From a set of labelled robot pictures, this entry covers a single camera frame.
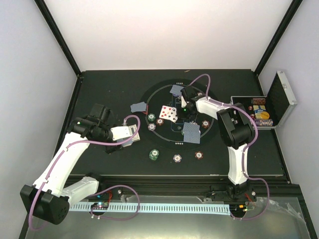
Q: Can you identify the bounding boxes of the dealt cards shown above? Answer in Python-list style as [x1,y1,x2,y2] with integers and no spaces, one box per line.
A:
[182,122,201,144]
[170,85,183,97]
[130,102,147,113]

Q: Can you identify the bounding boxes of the boxed card deck in case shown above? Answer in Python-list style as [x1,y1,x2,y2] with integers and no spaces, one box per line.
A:
[253,105,266,119]

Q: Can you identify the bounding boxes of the green chip stack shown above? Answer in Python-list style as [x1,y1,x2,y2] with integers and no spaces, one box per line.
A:
[149,149,159,161]

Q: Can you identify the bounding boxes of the face-up spades card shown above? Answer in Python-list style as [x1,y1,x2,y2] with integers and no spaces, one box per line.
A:
[167,108,178,122]

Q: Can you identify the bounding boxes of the controller circuit board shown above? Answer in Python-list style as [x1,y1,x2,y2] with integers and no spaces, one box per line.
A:
[90,202,109,210]
[229,204,256,213]

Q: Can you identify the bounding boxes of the red chip stack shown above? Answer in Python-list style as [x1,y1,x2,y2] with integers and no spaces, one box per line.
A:
[195,151,203,159]

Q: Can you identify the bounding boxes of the blue-backed playing card deck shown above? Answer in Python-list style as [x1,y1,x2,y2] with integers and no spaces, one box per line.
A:
[116,124,140,147]

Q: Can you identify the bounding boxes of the white slotted cable duct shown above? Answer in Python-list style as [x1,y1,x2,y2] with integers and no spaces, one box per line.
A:
[69,202,230,216]

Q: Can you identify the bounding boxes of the round black poker mat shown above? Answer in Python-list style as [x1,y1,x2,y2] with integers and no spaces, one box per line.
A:
[140,79,224,151]

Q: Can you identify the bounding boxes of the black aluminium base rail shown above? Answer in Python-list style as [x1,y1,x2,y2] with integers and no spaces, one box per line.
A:
[98,175,304,200]

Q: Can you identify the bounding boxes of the purple chips row in case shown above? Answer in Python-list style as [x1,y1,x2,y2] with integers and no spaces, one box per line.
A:
[255,119,274,127]

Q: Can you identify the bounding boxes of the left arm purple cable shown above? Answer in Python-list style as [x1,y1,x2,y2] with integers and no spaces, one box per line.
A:
[27,115,142,231]

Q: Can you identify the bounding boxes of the face-up nine of hearts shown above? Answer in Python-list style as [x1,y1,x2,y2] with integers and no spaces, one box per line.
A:
[159,106,172,120]

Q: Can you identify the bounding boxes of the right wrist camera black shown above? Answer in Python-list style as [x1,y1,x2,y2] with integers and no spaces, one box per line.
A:
[180,85,197,103]

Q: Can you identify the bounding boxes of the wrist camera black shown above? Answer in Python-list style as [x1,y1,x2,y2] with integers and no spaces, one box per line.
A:
[89,104,111,123]
[180,85,197,103]

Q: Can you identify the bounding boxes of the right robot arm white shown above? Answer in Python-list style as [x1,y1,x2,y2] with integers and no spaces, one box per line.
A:
[178,95,258,201]

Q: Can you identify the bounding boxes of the red triangular all-in button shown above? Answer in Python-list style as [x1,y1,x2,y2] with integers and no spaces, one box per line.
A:
[142,105,149,115]

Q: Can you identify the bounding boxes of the yellow round button in case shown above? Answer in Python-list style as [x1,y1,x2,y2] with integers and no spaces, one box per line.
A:
[260,111,270,119]

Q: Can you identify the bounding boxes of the green chips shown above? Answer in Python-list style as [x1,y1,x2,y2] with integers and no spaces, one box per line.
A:
[148,114,156,121]

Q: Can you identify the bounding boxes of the brown chips row in case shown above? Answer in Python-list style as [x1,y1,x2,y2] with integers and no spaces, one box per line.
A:
[251,98,266,105]

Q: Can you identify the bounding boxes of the right controller circuit board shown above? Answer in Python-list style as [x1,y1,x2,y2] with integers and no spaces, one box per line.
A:
[229,204,256,213]

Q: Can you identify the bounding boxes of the red chips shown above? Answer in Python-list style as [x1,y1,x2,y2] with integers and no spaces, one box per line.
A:
[156,119,164,125]
[202,120,210,128]

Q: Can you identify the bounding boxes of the aluminium poker case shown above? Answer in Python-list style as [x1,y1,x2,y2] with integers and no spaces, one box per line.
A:
[231,71,298,130]

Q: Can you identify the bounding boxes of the blue chips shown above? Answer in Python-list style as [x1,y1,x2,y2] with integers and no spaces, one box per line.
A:
[148,123,156,131]

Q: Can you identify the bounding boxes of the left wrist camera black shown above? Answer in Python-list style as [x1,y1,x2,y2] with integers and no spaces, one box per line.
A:
[89,104,111,123]

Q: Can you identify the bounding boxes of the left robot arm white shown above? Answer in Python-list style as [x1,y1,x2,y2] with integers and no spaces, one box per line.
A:
[20,116,141,230]

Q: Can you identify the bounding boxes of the left controller circuit board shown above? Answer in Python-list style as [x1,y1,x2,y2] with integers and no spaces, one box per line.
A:
[90,202,109,210]

